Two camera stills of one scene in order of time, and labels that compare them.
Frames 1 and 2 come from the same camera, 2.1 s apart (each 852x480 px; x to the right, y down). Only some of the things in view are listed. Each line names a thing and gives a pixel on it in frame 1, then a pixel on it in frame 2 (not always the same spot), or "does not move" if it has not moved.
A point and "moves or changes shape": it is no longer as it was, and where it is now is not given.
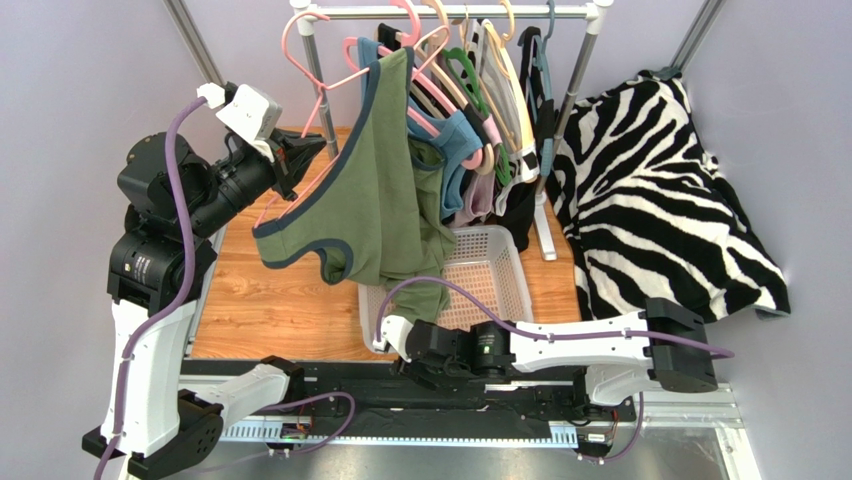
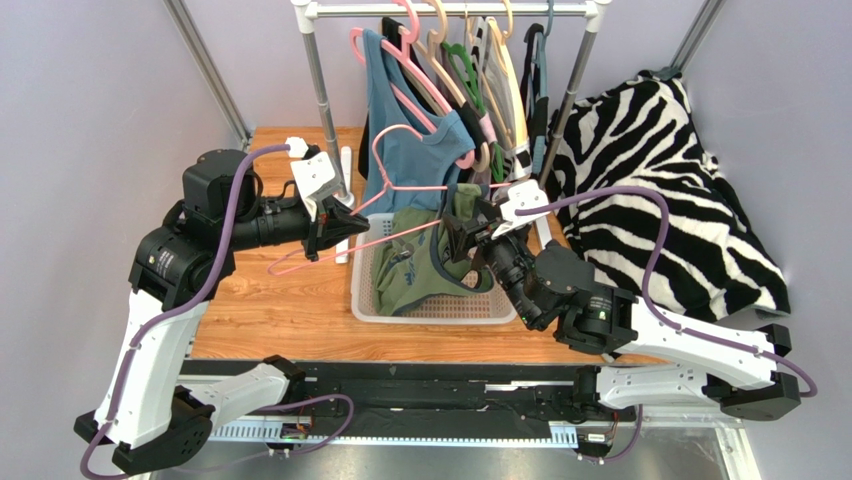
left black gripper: (292, 154) to (335, 222)
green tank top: (378, 201) moves or changes shape
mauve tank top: (478, 199) to (488, 128)
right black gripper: (413, 344) to (480, 235)
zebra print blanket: (646, 211) does not move
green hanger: (457, 59) does not move
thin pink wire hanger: (320, 88) to (376, 195)
